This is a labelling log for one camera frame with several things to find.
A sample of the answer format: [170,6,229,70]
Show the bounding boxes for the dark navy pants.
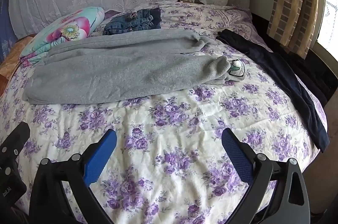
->
[217,29,330,153]

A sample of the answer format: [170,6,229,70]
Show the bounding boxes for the folded blue jeans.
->
[102,8,162,36]

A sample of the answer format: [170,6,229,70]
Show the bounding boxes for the blue patterned pillow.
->
[0,0,19,55]

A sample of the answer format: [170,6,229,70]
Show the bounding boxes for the grey fleece pants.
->
[22,28,247,105]

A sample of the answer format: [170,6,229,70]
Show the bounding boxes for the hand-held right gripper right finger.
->
[221,128,311,224]

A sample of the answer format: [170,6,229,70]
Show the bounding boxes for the purple floral bedspread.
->
[0,0,329,224]

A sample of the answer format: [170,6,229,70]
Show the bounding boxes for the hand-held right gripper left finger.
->
[29,129,117,224]

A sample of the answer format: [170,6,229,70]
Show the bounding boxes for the folded floral blanket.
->
[20,7,105,67]

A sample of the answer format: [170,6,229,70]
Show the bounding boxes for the orange brown blanket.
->
[0,37,33,83]

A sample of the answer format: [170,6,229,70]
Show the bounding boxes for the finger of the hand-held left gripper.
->
[0,122,30,178]

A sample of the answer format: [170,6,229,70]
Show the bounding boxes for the beige checked curtain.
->
[267,0,320,59]

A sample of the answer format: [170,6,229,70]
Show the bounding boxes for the window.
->
[317,0,338,51]

